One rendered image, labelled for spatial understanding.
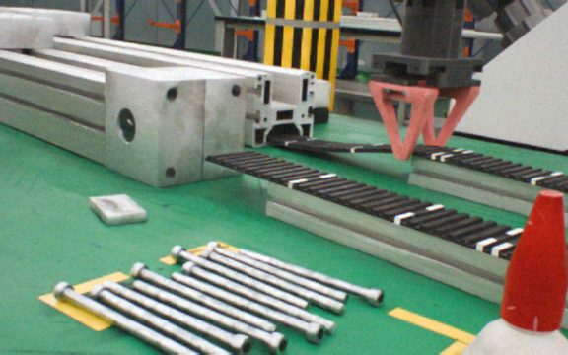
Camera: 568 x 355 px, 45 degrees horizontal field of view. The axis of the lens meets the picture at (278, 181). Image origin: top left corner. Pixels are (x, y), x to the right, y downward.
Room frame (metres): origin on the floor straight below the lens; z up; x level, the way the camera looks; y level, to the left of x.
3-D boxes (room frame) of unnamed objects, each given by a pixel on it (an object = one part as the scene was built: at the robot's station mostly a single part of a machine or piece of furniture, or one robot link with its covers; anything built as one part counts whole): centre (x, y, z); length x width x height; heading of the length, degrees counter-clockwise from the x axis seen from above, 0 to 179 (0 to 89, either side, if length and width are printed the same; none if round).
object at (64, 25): (1.28, 0.45, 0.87); 0.16 x 0.11 x 0.07; 44
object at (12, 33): (0.96, 0.41, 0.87); 0.16 x 0.11 x 0.07; 44
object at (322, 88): (0.98, -0.01, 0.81); 0.10 x 0.08 x 0.06; 134
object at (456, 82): (0.68, -0.15, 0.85); 0.07 x 0.07 x 0.09; 44
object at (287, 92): (1.10, 0.28, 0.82); 0.80 x 0.10 x 0.09; 44
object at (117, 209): (0.50, 0.12, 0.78); 0.05 x 0.03 x 0.01; 31
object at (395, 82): (0.66, -0.13, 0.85); 0.07 x 0.07 x 0.09; 44
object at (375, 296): (0.39, -0.02, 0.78); 0.11 x 0.01 x 0.01; 53
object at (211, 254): (0.38, 0.00, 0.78); 0.11 x 0.01 x 0.01; 52
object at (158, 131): (0.65, 0.09, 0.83); 0.12 x 0.09 x 0.10; 134
